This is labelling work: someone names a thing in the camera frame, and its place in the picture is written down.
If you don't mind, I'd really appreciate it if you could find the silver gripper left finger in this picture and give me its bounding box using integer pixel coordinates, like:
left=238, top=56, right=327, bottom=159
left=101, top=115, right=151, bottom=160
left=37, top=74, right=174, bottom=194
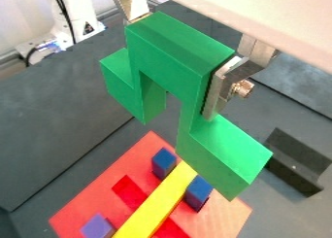
left=114, top=0, right=151, bottom=24

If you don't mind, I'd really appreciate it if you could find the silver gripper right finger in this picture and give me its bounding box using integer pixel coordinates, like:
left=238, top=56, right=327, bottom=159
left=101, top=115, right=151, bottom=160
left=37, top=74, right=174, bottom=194
left=203, top=35, right=278, bottom=120

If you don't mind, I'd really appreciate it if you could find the green arch-shaped block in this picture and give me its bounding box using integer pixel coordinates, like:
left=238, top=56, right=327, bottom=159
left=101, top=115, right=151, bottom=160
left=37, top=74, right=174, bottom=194
left=101, top=12, right=273, bottom=200

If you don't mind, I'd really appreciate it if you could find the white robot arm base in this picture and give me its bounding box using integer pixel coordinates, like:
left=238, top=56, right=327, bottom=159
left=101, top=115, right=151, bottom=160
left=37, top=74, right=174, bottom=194
left=17, top=0, right=106, bottom=67

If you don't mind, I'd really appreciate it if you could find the blue block left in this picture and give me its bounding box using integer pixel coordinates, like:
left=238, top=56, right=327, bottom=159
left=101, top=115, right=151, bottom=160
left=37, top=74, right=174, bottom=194
left=153, top=148, right=177, bottom=180

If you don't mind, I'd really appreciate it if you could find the blue block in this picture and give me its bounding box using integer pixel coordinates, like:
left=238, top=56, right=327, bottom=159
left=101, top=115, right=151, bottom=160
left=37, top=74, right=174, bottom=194
left=153, top=148, right=177, bottom=180
left=185, top=175, right=214, bottom=212

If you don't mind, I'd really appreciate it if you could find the blue block right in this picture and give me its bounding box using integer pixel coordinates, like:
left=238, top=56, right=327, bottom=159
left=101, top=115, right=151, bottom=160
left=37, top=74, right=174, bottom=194
left=185, top=175, right=214, bottom=212

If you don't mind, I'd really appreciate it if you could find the yellow bar block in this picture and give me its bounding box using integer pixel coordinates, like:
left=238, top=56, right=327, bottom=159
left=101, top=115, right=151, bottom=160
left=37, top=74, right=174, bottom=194
left=114, top=161, right=198, bottom=238

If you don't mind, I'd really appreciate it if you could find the purple block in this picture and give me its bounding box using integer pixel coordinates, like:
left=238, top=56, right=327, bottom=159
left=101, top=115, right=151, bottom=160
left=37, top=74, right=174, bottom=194
left=81, top=214, right=117, bottom=238

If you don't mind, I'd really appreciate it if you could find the black cable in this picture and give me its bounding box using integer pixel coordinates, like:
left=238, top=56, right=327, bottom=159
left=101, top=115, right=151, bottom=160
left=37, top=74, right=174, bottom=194
left=25, top=0, right=78, bottom=68

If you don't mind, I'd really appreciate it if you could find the black angle bracket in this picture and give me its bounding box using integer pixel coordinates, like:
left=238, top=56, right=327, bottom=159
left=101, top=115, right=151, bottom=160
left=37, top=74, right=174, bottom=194
left=265, top=128, right=332, bottom=196

